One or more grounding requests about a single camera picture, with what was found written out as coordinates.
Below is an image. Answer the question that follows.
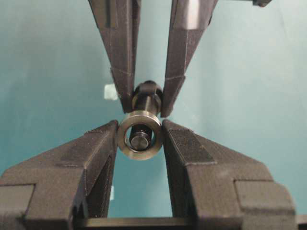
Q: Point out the teal table cloth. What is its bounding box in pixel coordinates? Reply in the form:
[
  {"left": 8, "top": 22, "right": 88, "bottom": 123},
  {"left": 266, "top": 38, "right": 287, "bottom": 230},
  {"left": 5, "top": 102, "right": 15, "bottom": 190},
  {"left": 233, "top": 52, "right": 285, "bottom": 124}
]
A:
[{"left": 0, "top": 0, "right": 307, "bottom": 214}]

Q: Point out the dark metal shaft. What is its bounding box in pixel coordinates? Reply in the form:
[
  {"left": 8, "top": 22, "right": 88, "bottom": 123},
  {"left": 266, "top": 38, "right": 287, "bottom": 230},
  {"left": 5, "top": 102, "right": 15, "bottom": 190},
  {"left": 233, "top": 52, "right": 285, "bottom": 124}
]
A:
[{"left": 129, "top": 80, "right": 162, "bottom": 151}]

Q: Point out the brass metal washer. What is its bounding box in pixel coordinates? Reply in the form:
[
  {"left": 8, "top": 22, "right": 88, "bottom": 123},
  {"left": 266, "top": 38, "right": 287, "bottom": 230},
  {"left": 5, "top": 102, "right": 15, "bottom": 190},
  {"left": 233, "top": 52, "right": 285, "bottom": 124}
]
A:
[{"left": 117, "top": 110, "right": 163, "bottom": 161}]

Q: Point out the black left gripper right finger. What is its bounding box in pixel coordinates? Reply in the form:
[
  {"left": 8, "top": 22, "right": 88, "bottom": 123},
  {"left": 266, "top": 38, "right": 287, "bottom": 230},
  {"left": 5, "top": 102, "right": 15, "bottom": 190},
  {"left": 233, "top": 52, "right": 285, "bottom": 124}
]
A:
[{"left": 163, "top": 120, "right": 296, "bottom": 230}]

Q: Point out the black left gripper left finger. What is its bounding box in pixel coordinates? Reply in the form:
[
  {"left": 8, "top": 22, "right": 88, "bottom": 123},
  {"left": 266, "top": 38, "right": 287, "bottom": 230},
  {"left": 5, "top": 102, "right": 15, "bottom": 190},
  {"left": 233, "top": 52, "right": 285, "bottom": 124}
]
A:
[{"left": 0, "top": 120, "right": 118, "bottom": 230}]

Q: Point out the middle pale tape mark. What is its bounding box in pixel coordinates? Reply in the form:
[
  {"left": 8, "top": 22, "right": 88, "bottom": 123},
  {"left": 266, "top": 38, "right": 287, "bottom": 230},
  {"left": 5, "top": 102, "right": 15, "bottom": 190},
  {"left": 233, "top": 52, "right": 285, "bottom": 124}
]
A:
[{"left": 104, "top": 84, "right": 118, "bottom": 101}]

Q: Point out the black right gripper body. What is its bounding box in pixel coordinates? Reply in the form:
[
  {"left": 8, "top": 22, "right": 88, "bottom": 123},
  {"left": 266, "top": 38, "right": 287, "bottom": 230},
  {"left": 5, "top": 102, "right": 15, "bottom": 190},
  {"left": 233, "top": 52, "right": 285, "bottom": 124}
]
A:
[{"left": 252, "top": 0, "right": 271, "bottom": 7}]

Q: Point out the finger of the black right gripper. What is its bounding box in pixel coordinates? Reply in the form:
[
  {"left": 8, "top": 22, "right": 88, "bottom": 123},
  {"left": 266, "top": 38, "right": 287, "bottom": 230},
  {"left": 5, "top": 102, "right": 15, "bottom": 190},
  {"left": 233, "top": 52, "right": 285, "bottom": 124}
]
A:
[
  {"left": 89, "top": 0, "right": 141, "bottom": 113},
  {"left": 161, "top": 0, "right": 217, "bottom": 117}
]

